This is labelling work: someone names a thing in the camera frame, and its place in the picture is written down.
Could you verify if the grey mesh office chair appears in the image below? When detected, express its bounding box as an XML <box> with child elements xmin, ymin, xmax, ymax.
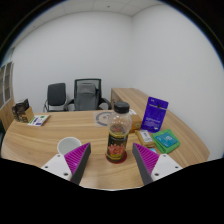
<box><xmin>64</xmin><ymin>78</ymin><xmax>113</xmax><ymax>112</ymax></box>

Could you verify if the black office chair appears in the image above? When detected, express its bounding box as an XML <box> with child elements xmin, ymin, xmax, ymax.
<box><xmin>42</xmin><ymin>82</ymin><xmax>68</xmax><ymax>113</ymax></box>

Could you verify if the orange-brown box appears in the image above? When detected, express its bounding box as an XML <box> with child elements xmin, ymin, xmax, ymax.
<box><xmin>129</xmin><ymin>113</ymin><xmax>144</xmax><ymax>133</ymax></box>

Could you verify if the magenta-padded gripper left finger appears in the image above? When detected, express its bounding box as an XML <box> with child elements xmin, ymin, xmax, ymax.
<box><xmin>40</xmin><ymin>142</ymin><xmax>92</xmax><ymax>186</ymax></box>

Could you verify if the small tan box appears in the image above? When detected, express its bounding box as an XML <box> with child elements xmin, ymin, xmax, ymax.
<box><xmin>134</xmin><ymin>129</ymin><xmax>156</xmax><ymax>149</ymax></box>

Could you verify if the wooden cabinet with glass doors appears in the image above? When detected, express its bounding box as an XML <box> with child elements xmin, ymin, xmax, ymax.
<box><xmin>0</xmin><ymin>60</ymin><xmax>16</xmax><ymax>133</ymax></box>

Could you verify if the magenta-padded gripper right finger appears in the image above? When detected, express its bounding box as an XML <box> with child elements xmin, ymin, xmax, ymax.
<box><xmin>132</xmin><ymin>142</ymin><xmax>184</xmax><ymax>186</ymax></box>

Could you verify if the flat round red coaster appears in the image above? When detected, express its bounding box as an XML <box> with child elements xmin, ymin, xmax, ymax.
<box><xmin>105</xmin><ymin>151</ymin><xmax>128</xmax><ymax>165</ymax></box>

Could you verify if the clear drink bottle black cap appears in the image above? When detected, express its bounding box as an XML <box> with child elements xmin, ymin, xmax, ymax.
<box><xmin>105</xmin><ymin>101</ymin><xmax>133</xmax><ymax>163</ymax></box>

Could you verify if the white green printed leaflet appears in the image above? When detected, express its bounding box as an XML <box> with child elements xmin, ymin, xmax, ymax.
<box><xmin>27</xmin><ymin>114</ymin><xmax>51</xmax><ymax>127</ymax></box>

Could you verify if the purple pouch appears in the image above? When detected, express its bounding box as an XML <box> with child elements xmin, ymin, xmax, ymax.
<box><xmin>140</xmin><ymin>96</ymin><xmax>170</xmax><ymax>134</ymax></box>

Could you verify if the green packets stack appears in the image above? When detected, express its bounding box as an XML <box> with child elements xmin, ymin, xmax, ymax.
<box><xmin>151</xmin><ymin>128</ymin><xmax>182</xmax><ymax>155</ymax></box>

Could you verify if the small dark brown box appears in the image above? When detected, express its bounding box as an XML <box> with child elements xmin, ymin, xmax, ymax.
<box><xmin>11</xmin><ymin>98</ymin><xmax>30</xmax><ymax>123</ymax></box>

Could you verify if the wooden side cabinet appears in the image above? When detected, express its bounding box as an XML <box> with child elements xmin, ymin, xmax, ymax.
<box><xmin>110</xmin><ymin>87</ymin><xmax>151</xmax><ymax>113</ymax></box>

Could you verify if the white mug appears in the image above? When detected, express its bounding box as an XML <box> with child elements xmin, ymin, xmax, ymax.
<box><xmin>56</xmin><ymin>136</ymin><xmax>83</xmax><ymax>158</ymax></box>

